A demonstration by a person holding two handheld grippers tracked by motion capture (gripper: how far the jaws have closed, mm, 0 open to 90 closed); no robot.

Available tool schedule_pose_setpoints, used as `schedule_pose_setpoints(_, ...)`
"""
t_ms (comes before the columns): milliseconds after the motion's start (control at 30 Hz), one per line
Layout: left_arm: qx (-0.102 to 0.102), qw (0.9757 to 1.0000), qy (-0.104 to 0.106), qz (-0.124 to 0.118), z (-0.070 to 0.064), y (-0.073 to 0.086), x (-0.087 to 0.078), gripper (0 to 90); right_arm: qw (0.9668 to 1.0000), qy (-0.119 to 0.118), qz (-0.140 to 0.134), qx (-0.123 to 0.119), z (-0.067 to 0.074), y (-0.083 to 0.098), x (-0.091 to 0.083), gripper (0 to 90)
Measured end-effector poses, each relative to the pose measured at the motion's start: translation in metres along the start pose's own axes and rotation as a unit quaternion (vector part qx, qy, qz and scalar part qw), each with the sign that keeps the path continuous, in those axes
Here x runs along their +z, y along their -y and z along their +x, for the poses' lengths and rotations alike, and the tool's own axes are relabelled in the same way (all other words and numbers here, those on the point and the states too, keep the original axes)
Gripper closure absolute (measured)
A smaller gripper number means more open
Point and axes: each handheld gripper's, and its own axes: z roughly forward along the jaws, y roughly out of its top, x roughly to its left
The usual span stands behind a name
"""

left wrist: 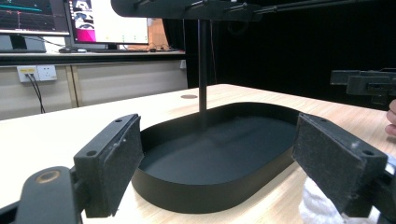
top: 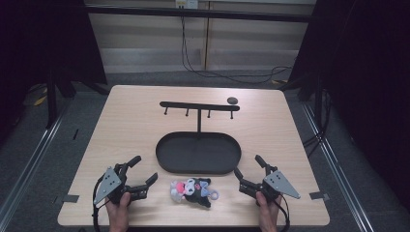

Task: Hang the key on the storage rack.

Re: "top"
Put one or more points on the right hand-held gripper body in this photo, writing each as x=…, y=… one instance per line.
x=280, y=185

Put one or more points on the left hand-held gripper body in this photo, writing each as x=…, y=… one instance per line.
x=109, y=183

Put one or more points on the black hook rack with tray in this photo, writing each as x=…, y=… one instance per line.
x=198, y=153

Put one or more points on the person's right hand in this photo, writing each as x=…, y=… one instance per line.
x=269, y=211

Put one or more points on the person's left hand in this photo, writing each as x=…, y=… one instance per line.
x=119, y=211

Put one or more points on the grey tape piece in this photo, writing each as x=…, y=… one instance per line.
x=319, y=195
x=71, y=198

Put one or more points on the black floor tape strip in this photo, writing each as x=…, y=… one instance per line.
x=75, y=134

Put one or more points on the small dark oval object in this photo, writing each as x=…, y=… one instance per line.
x=232, y=100

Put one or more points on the black metal stand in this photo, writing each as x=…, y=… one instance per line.
x=319, y=103

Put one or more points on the yellow floor tape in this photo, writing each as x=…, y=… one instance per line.
x=40, y=100

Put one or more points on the dark curtain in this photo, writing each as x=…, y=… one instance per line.
x=367, y=80
x=38, y=38

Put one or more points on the black horizontal bar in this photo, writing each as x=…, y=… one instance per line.
x=225, y=14

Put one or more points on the metal floor rail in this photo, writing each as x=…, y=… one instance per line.
x=335, y=167
x=35, y=161

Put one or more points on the white wall socket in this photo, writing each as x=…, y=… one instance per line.
x=187, y=3

